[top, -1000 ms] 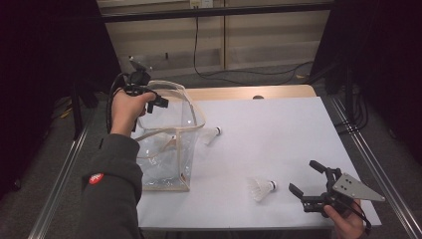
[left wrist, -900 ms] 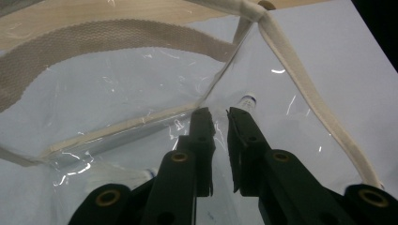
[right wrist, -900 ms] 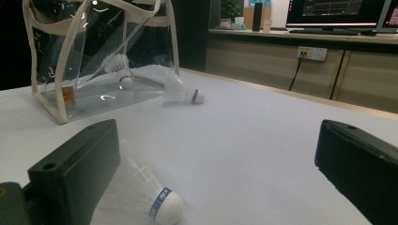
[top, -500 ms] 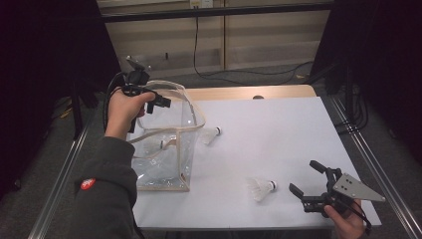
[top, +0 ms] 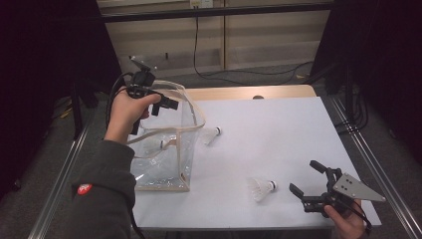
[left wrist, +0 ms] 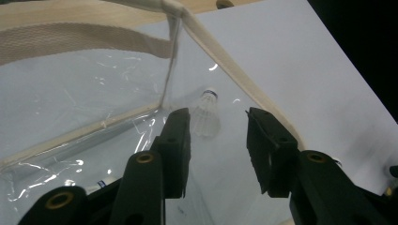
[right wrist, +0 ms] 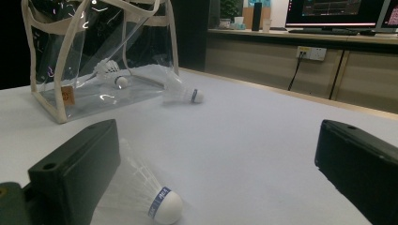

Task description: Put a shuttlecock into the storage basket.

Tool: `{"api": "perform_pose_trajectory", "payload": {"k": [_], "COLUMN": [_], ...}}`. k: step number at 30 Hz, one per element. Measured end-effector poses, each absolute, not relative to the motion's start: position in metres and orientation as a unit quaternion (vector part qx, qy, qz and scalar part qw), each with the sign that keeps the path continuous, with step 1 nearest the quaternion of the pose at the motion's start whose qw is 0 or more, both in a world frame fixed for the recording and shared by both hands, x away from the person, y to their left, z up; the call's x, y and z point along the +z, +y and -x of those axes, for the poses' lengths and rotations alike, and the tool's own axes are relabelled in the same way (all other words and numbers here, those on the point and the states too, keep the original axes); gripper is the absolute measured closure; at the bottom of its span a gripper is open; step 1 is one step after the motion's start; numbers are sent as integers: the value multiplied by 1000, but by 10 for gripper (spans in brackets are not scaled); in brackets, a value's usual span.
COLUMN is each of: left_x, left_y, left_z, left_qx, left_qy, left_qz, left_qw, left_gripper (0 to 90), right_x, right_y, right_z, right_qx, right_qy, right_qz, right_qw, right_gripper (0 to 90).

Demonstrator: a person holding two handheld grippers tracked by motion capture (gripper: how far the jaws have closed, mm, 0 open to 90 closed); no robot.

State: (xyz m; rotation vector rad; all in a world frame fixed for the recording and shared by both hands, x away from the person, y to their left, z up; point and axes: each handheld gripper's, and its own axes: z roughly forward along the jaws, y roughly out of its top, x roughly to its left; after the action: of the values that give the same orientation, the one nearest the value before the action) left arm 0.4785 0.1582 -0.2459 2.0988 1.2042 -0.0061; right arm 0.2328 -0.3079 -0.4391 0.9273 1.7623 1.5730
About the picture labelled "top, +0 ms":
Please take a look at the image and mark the white table sheet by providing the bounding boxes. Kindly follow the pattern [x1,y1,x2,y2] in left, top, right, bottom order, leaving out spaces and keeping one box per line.
[130,96,382,230]

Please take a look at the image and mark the white shuttlecock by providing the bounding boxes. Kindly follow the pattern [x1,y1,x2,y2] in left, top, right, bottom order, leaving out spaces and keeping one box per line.
[140,138,168,157]
[247,177,279,203]
[198,125,223,146]

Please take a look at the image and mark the right hand-held gripper cable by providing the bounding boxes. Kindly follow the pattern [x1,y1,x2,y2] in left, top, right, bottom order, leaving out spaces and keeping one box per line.
[347,198,373,235]

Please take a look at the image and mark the hand-held gripper cable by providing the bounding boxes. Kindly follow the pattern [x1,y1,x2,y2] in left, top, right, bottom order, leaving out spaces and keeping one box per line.
[347,198,373,235]
[105,72,146,239]

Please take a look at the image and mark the aluminium floor rail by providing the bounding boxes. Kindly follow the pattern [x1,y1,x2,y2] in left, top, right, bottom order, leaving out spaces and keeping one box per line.
[329,96,422,239]
[28,109,96,239]

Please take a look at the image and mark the black metal stand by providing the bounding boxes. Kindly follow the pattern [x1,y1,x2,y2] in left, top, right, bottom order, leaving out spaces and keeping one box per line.
[71,76,101,140]
[310,61,356,114]

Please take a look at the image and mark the left hand-held gripper cable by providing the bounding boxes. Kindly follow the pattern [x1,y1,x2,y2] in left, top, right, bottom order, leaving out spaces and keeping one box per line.
[105,72,146,239]

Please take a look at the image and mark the person's left hand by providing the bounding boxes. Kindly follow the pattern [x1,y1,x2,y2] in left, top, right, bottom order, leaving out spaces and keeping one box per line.
[104,89,163,145]

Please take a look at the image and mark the black floor cables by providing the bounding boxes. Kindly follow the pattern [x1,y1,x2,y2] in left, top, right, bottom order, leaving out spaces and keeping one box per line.
[334,89,369,133]

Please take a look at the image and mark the black wall cable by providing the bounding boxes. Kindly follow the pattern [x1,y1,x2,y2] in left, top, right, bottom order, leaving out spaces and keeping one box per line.
[193,15,315,87]

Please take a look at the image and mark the clear bag with beige trim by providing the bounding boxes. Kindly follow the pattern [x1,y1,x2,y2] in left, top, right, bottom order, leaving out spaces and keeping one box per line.
[124,79,207,193]

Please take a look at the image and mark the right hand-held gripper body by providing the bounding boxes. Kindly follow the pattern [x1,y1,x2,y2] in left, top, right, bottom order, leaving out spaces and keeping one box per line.
[302,167,387,219]

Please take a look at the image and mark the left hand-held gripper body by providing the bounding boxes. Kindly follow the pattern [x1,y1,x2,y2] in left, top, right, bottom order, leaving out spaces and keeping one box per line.
[126,55,164,101]

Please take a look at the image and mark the black curtain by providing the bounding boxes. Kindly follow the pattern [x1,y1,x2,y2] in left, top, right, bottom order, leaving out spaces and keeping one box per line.
[312,0,422,163]
[0,0,127,200]

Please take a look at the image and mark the person's right hand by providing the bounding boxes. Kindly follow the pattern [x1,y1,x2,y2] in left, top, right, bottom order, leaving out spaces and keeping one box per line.
[322,198,368,239]

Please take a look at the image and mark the white wall socket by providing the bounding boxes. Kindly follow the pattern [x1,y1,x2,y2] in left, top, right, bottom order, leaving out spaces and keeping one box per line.
[189,0,214,9]

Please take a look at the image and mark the black metal crossbar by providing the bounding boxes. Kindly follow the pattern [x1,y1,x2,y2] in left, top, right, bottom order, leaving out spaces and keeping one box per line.
[101,2,334,24]

